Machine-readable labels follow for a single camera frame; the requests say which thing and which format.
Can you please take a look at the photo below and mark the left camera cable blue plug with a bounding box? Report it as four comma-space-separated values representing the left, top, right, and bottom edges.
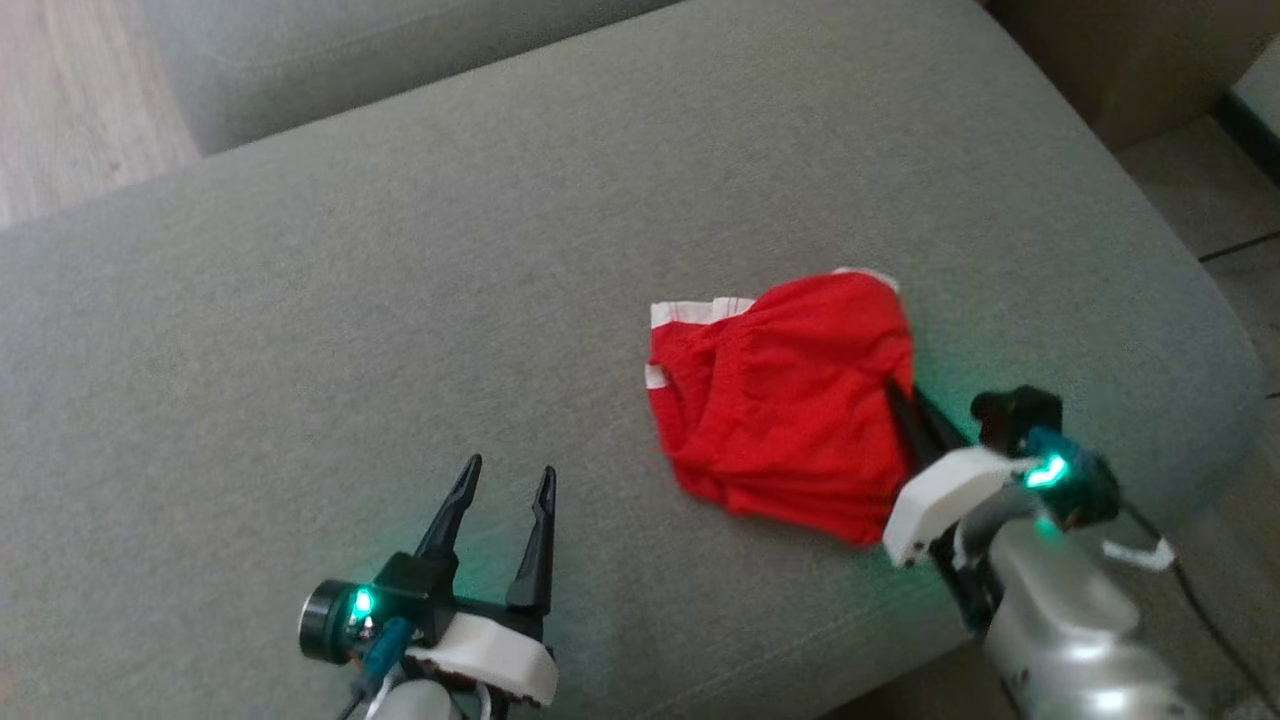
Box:
338, 617, 414, 720

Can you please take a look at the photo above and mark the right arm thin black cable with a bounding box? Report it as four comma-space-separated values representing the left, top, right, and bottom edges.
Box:
1100, 500, 1280, 701

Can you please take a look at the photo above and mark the grey fabric sofa seat cushion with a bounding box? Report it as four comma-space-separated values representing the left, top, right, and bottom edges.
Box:
0, 0, 1263, 720

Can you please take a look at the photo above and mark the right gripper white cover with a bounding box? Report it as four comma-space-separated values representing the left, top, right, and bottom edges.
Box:
881, 377, 1043, 641

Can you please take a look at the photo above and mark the grey stitched sofa cushion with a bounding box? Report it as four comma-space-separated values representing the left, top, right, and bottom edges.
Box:
140, 0, 691, 157

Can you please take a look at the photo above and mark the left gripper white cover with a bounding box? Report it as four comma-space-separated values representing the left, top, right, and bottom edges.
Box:
372, 454, 560, 713

